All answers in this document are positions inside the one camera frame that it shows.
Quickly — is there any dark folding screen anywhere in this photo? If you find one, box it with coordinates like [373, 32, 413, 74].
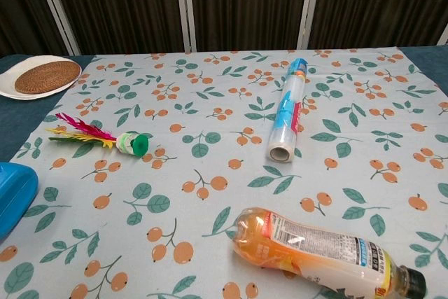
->
[0, 0, 448, 57]

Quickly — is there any round woven rattan coaster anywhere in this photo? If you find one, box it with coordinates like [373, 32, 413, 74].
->
[14, 60, 81, 95]

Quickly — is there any white oval plate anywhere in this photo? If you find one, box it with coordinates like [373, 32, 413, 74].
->
[0, 55, 83, 101]

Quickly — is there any floral tablecloth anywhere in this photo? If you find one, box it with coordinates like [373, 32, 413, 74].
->
[0, 48, 448, 299]

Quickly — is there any clear toothbrush tube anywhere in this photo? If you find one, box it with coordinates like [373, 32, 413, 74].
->
[268, 57, 309, 164]

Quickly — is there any colourful feather shuttlecock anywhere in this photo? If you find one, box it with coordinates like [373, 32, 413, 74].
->
[48, 112, 151, 158]

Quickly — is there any orange juice bottle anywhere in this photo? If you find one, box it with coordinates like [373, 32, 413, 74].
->
[230, 207, 427, 299]

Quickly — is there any blue detergent jug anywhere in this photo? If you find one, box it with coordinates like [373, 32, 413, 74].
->
[0, 162, 39, 241]

